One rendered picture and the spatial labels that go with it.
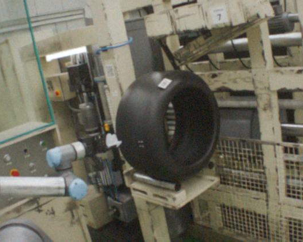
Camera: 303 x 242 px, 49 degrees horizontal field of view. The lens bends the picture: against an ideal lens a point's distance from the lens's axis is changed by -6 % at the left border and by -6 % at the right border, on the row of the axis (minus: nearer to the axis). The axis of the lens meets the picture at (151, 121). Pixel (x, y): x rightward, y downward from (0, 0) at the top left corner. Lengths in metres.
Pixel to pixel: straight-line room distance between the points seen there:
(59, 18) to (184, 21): 10.26
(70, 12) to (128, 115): 10.75
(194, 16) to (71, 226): 1.47
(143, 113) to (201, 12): 0.59
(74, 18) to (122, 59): 10.36
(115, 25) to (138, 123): 0.63
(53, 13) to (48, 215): 10.22
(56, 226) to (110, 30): 1.22
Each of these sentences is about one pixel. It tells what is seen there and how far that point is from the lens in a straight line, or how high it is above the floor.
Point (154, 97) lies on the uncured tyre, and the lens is 1.61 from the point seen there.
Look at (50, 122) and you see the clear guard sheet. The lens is 2.13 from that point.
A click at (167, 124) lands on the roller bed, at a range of 2.37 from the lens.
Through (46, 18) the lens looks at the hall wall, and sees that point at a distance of 11.80.
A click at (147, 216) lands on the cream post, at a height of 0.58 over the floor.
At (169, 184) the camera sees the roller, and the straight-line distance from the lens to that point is 1.80.
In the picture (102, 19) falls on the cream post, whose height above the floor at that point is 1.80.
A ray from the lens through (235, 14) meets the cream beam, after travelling 1.73.
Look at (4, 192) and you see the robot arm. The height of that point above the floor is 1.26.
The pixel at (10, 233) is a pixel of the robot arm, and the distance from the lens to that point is 0.72.
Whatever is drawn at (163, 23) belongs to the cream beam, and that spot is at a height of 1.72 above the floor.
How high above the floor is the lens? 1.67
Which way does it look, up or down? 14 degrees down
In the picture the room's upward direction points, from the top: 12 degrees counter-clockwise
